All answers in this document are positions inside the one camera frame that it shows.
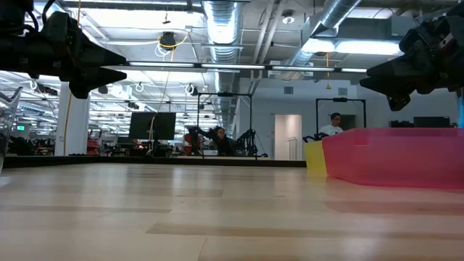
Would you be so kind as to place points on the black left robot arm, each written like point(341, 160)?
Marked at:
point(12, 11)

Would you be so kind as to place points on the black monitor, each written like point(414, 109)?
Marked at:
point(145, 127)
point(431, 122)

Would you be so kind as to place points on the white door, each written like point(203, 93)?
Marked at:
point(282, 137)

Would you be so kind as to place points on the silver ventilation duct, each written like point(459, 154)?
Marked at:
point(223, 32)

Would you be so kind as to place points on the standing person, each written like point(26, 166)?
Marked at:
point(331, 128)

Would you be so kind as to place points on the red translucent plastic bin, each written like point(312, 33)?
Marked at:
point(391, 159)

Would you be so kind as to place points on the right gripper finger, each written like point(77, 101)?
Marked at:
point(395, 67)
point(388, 86)

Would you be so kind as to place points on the green exit sign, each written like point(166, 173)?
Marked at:
point(20, 128)

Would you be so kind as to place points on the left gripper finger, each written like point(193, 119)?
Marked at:
point(98, 54)
point(98, 78)

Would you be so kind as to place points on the clear plastic bin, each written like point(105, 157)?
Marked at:
point(7, 119)

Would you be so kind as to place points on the white pillar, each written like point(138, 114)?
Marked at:
point(81, 123)

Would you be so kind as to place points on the red machine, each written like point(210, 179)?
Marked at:
point(187, 141)

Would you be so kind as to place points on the seated person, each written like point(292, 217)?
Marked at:
point(223, 143)

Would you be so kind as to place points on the yellow translucent plastic bin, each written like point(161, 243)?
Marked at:
point(316, 157)

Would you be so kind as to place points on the green and black robot arm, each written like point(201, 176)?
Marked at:
point(248, 139)

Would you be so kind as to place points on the black gantry frame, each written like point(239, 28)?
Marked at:
point(224, 94)
point(340, 99)

